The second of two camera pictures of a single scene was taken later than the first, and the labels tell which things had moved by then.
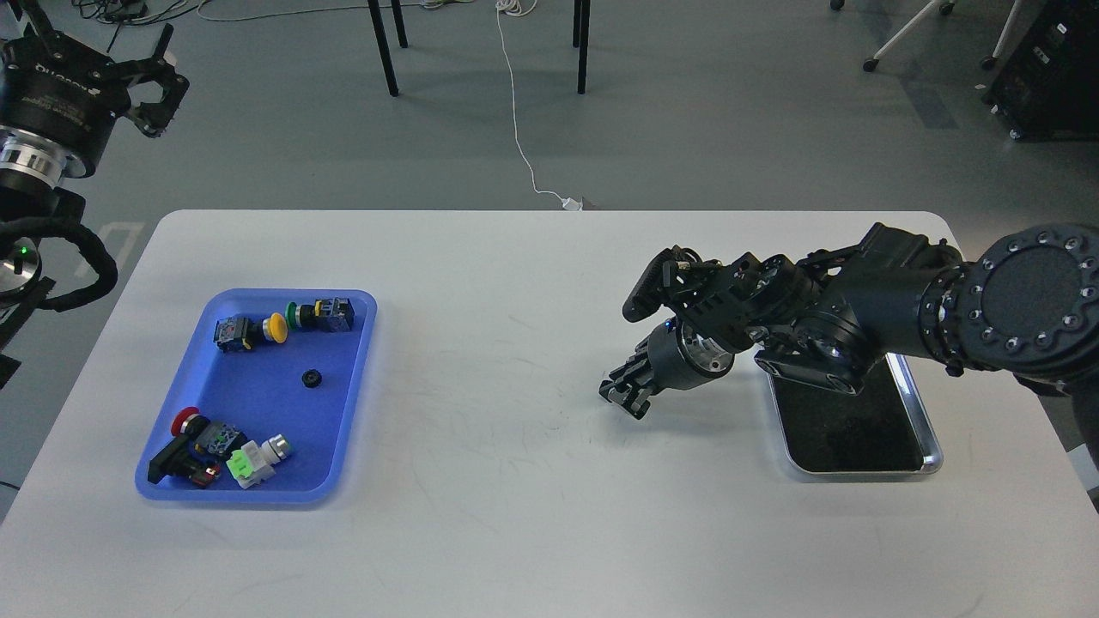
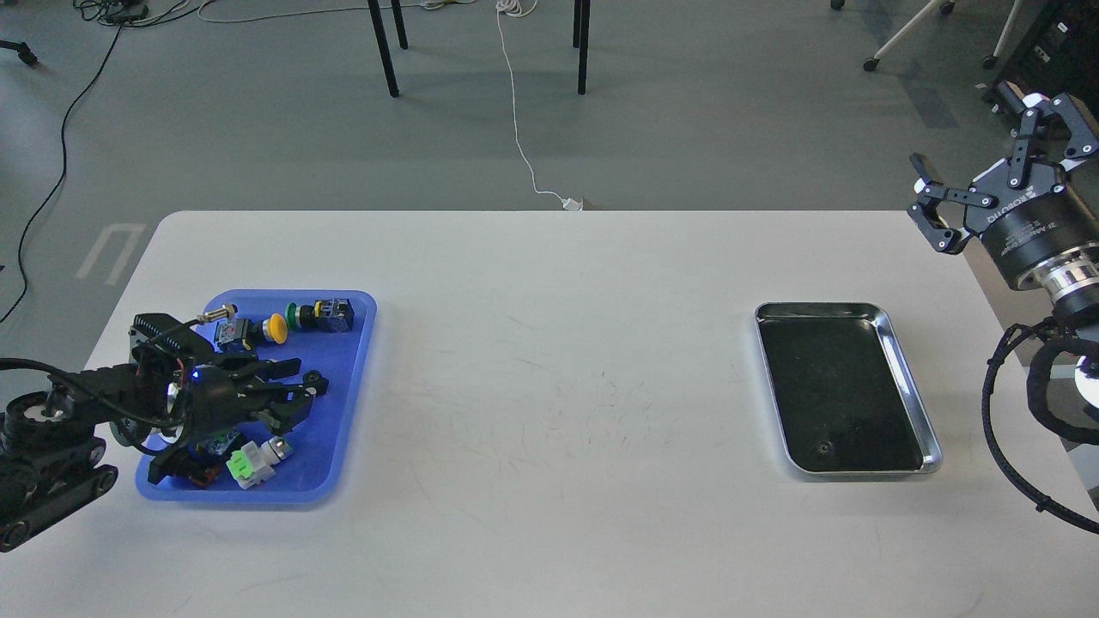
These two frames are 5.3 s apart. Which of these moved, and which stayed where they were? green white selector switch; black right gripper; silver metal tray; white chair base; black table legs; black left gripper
Moved: black right gripper; black left gripper
Stayed: black table legs; green white selector switch; silver metal tray; white chair base
